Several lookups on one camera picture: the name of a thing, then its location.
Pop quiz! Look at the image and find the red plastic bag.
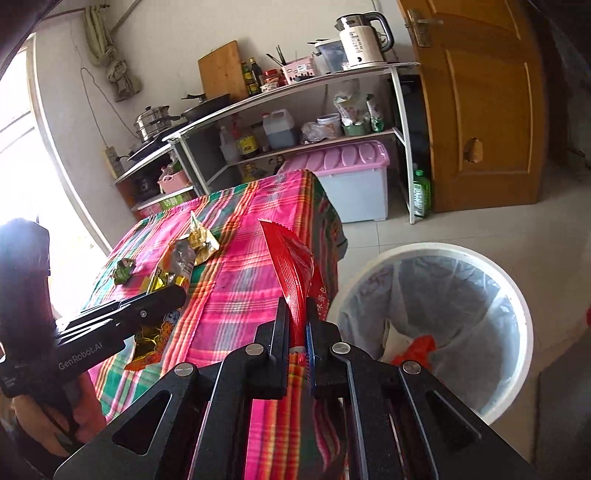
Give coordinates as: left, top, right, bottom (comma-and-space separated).
392, 335, 437, 370

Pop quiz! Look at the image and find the beige paper cup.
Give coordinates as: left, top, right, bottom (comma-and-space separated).
380, 319, 413, 364

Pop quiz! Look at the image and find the yellow orange snack wrapper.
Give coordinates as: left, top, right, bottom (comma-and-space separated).
124, 236, 197, 371

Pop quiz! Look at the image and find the red snack packet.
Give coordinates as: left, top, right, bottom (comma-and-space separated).
259, 219, 329, 348

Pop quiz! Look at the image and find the white trash bin with liner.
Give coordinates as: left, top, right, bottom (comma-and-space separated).
328, 242, 534, 424

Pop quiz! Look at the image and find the person's left hand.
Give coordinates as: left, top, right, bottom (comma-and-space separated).
12, 372, 106, 458

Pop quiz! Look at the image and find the small green wrapper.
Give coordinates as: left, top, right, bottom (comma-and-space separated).
111, 258, 136, 285

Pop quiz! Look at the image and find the large yellow snack bag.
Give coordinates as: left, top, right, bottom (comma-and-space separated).
187, 212, 219, 266

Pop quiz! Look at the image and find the pink plaid tablecloth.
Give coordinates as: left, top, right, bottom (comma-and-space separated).
89, 170, 346, 479

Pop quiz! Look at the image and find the pink plastic basket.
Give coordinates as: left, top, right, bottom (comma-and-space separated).
157, 170, 191, 194

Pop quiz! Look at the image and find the white power strip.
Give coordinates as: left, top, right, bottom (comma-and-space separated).
103, 146, 124, 180

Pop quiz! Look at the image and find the steel steamer pot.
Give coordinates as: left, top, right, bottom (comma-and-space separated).
134, 105, 180, 142

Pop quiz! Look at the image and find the yellow label vinegar bottle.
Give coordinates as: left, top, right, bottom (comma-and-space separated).
232, 114, 259, 159

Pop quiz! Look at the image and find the green bottle on floor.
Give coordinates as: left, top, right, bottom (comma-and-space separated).
413, 169, 432, 218

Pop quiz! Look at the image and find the black frying pan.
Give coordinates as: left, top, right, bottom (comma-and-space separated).
181, 93, 230, 122

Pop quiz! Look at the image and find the pink lid storage box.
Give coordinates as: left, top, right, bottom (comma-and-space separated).
280, 140, 390, 223

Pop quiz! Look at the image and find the white oil jug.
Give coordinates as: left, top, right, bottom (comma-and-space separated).
263, 109, 297, 150

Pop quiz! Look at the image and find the wooden cutting board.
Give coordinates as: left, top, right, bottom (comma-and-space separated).
197, 40, 249, 103

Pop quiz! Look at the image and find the hanging grey cloth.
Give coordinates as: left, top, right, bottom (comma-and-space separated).
83, 5, 142, 102

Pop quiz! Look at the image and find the dark sauce bottle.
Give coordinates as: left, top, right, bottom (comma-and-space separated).
249, 57, 264, 89

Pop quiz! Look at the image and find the white plastic tub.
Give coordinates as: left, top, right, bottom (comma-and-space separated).
317, 113, 342, 140

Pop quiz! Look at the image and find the pink utensil holder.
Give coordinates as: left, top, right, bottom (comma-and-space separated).
281, 56, 317, 85

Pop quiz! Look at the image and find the white metal shelf rack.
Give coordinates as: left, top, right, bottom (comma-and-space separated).
115, 62, 414, 215

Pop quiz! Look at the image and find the wooden door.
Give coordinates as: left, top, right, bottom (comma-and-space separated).
399, 0, 548, 212

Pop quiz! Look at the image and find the white electric kettle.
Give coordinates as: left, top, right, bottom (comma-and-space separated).
335, 11, 394, 70

